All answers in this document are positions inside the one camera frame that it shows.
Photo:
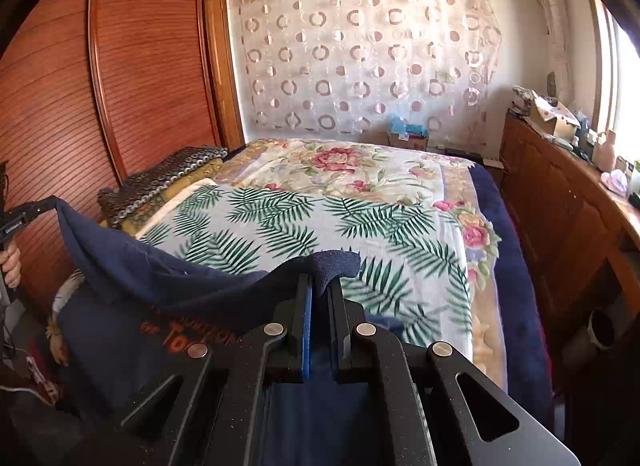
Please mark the navy blue blanket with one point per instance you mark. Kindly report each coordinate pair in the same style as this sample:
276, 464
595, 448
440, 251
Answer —
528, 372

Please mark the dark patterned folded quilt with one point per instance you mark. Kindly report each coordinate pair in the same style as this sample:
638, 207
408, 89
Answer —
151, 187

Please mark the long wooden side cabinet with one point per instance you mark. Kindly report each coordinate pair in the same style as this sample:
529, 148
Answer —
580, 241

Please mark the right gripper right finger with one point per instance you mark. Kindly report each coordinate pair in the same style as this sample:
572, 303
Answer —
435, 407

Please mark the tissue box with blue bag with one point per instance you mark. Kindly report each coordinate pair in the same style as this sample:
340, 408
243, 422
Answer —
405, 135

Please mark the palm leaf print sheet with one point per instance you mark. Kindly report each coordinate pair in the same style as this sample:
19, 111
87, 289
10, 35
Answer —
412, 258

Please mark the navy blue printed t-shirt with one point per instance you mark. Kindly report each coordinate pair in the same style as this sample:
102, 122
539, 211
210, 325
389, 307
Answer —
318, 421

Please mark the open cardboard box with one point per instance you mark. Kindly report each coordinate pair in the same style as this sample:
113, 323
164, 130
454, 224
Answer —
554, 119

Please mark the pink ceramic bottle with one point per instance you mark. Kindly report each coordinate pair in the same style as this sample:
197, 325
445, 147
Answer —
604, 156

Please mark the circle pattern sheer curtain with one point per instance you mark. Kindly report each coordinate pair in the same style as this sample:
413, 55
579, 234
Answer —
348, 68

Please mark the floral bedspread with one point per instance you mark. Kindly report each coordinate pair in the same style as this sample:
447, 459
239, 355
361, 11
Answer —
391, 175

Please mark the wooden slatted wardrobe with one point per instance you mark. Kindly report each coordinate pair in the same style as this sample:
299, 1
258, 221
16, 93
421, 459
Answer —
93, 91

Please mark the left hand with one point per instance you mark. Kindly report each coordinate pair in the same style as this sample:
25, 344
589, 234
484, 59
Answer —
10, 261

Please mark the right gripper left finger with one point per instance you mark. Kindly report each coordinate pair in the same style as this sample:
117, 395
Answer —
207, 403

